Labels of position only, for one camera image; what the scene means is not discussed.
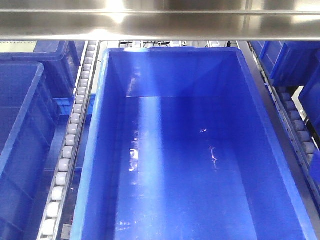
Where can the white roller track right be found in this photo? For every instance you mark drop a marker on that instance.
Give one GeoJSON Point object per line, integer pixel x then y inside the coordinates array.
{"type": "Point", "coordinates": [293, 124]}

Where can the blue bin left neighbour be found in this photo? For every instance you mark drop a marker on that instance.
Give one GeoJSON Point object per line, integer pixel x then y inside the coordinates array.
{"type": "Point", "coordinates": [28, 119]}

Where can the white roller track left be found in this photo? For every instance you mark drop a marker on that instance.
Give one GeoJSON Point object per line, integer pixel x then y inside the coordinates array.
{"type": "Point", "coordinates": [68, 154]}

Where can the steel shelf crossbar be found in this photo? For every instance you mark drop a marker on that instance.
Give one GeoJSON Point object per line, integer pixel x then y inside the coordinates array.
{"type": "Point", "coordinates": [295, 20]}

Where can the large blue plastic bin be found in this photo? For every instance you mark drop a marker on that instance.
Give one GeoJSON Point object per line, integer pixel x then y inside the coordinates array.
{"type": "Point", "coordinates": [181, 147]}

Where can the blue bin neighbour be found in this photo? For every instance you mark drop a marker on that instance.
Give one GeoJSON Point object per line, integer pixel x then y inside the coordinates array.
{"type": "Point", "coordinates": [28, 119]}
{"type": "Point", "coordinates": [288, 63]}

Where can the white roller track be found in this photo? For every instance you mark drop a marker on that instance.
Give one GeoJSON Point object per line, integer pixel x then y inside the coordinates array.
{"type": "Point", "coordinates": [293, 124]}
{"type": "Point", "coordinates": [68, 154]}

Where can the blue bin right neighbour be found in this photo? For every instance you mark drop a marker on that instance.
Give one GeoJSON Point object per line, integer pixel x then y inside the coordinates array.
{"type": "Point", "coordinates": [288, 63]}

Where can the blue bin rear left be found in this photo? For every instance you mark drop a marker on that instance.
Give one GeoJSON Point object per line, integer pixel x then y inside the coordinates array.
{"type": "Point", "coordinates": [61, 60]}

